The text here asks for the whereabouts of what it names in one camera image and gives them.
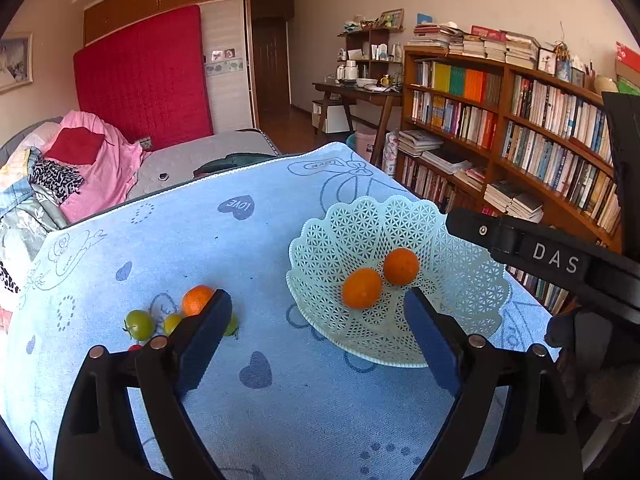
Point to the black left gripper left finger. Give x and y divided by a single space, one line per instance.
98 438

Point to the small picture frame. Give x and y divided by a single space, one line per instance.
392 19

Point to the pink blanket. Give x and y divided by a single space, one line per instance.
110 178

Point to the large green tomato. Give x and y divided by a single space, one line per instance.
139 324

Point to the dark wooden door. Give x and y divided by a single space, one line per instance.
270 45

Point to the white sliding wardrobe door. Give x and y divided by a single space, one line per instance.
224 41

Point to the floral blue quilt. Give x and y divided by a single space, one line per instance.
28 215

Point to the framed picture on bookshelf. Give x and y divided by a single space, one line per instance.
546 61

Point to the orange mandarin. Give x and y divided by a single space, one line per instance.
195 299
401 266
362 289

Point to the grey bed mattress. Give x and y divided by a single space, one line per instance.
175 165

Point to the small wooden desk shelf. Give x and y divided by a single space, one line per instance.
376 51

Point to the wooden bookshelf with books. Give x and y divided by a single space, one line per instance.
512 141

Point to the black white patterned cloth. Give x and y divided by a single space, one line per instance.
57 180

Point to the white storage box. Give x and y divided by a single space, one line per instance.
336 120

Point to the framed wedding photo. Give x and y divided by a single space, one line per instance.
15 60

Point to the pink trash bin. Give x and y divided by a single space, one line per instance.
364 142

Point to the stack of books on shelf top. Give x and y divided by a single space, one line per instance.
480 42

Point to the red upright mattress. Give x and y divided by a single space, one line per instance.
147 79

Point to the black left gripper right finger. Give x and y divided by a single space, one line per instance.
535 438

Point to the white lattice plastic fruit basket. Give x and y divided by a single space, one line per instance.
350 272

